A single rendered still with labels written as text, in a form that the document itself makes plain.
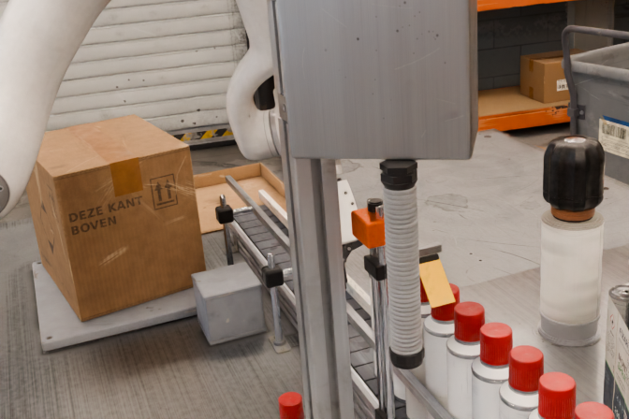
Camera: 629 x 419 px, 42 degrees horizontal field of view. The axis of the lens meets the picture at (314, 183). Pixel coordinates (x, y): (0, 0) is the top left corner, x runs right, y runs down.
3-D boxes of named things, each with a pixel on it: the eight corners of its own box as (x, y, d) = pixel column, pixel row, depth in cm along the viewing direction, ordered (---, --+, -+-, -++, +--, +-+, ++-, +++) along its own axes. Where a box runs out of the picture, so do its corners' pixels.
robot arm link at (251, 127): (177, 2, 112) (241, 175, 129) (289, -24, 109) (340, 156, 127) (185, -24, 119) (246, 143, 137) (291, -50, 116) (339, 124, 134)
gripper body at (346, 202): (293, 180, 124) (307, 252, 124) (354, 168, 127) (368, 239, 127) (280, 183, 131) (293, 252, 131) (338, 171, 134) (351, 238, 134)
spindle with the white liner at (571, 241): (613, 337, 118) (624, 141, 108) (562, 353, 115) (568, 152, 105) (575, 310, 126) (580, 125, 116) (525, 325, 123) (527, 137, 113)
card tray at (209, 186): (301, 213, 186) (299, 197, 185) (190, 237, 178) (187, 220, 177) (262, 176, 213) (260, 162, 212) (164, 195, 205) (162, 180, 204)
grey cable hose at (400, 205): (431, 366, 80) (424, 164, 73) (399, 375, 79) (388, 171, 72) (415, 349, 83) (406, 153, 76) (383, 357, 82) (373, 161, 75)
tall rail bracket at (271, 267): (315, 339, 134) (308, 248, 128) (273, 351, 131) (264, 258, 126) (309, 331, 137) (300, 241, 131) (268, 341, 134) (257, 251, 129)
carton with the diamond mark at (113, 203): (208, 282, 152) (190, 145, 143) (81, 323, 141) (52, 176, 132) (153, 233, 177) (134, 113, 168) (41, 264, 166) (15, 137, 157)
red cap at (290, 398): (309, 414, 115) (307, 394, 114) (295, 427, 112) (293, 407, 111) (288, 408, 117) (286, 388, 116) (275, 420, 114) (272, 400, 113)
